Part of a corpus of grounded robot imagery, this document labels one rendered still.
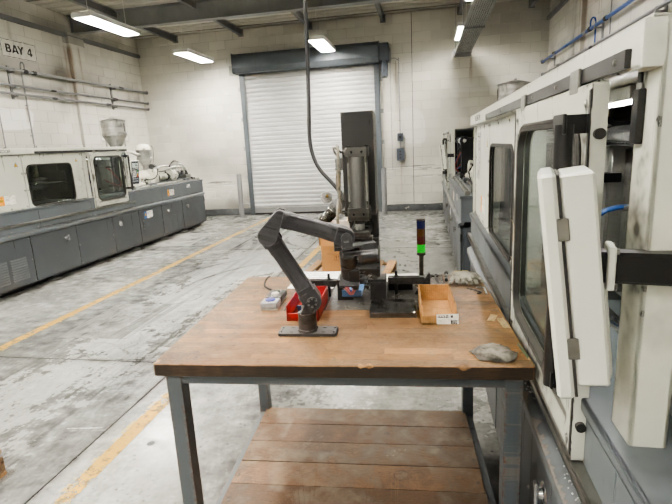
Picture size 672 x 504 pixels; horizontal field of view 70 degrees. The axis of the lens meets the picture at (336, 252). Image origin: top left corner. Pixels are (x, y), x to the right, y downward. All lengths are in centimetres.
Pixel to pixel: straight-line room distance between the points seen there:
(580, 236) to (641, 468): 40
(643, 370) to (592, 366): 11
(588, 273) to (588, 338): 11
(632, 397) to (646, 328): 13
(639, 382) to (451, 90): 1037
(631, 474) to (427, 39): 1068
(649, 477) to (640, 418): 10
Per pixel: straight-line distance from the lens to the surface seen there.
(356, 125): 198
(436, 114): 1111
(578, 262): 85
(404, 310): 179
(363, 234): 190
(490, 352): 148
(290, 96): 1150
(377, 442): 232
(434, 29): 1133
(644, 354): 98
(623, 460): 102
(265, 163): 1166
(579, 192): 84
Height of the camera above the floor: 152
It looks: 12 degrees down
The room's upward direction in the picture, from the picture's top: 3 degrees counter-clockwise
